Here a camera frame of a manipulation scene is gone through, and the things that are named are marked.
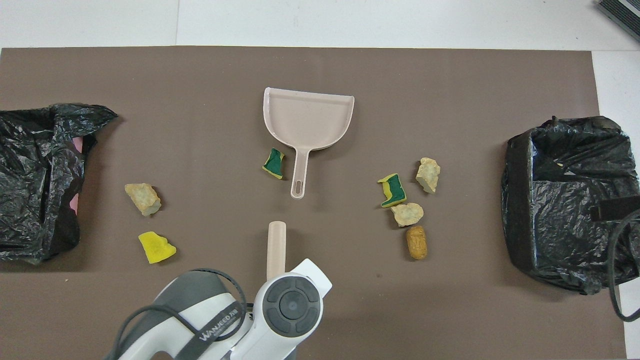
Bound beige sponge chunk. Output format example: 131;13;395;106
124;183;162;217
390;202;425;228
415;157;442;194

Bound brown cork shaped sponge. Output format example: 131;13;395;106
405;225;429;261

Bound notched green yellow sponge piece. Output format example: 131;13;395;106
377;173;408;209

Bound beige plastic dustpan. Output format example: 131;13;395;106
263;87;356;200

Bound beige hand brush black bristles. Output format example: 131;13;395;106
266;221;287;281

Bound small green yellow sponge piece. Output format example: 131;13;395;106
262;147;286;180

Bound black bag lined bin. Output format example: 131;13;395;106
501;115;640;296

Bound black trash bag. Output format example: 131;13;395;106
0;103;119;264

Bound grey ribbed device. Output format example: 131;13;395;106
596;0;640;43

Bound brown table mat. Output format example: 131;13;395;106
0;46;627;360

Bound pink plastic basket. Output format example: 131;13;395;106
69;137;85;216

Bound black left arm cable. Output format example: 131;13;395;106
107;268;248;360

